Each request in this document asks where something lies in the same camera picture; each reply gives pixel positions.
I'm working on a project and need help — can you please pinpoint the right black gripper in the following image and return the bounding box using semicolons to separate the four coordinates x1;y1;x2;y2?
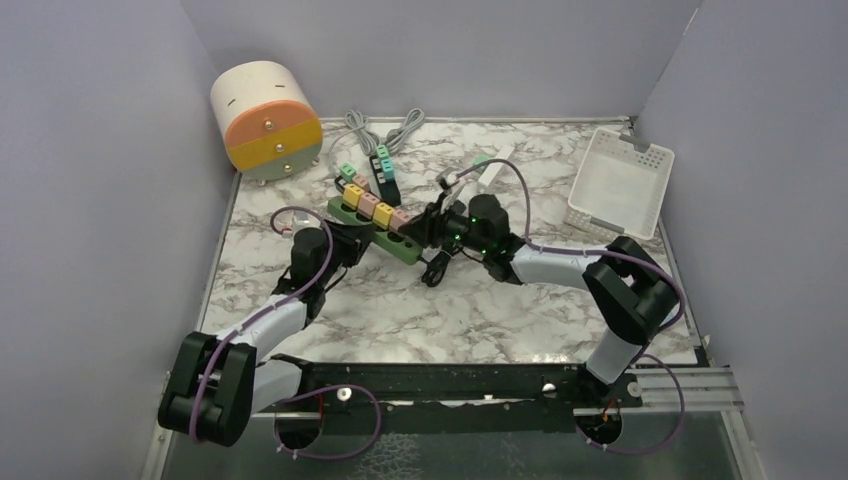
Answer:
400;190;491;254

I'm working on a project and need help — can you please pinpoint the green power strip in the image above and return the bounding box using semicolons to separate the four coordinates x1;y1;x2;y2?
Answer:
326;196;423;265

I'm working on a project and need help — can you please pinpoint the pink plug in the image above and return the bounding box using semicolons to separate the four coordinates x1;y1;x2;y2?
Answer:
389;209;413;233
357;192;381;219

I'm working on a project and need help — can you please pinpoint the yellow plug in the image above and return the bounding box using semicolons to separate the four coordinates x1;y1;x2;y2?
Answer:
342;183;366;210
372;202;395;230

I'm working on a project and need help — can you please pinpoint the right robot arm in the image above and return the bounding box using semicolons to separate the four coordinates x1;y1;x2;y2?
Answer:
399;194;682;407

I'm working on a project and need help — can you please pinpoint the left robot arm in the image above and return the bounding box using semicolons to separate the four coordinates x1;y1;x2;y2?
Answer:
157;221;375;446

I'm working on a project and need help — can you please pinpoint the black power strip right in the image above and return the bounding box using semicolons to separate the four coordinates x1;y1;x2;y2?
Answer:
368;144;402;208

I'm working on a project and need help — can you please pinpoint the black power strip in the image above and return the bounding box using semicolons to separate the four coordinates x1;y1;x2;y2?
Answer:
368;144;402;208
334;163;371;192

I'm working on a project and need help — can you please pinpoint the black power strip left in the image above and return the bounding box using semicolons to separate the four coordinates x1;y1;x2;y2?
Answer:
334;163;371;192

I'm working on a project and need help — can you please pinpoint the white power strip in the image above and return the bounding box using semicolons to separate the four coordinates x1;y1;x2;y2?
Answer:
477;145;515;193

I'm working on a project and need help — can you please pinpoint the round cream drawer cabinet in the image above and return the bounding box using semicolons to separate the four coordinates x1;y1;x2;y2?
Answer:
210;61;324;182

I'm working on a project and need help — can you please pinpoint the white plastic basket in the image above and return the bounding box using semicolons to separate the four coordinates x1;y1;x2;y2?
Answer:
565;128;675;241

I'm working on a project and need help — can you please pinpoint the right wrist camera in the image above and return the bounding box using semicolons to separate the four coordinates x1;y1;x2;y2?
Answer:
436;168;465;214

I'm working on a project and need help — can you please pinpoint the grey coiled cable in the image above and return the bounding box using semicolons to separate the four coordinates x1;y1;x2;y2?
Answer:
329;107;427;157

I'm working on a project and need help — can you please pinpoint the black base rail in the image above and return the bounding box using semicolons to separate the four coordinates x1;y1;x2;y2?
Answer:
254;355;643;412

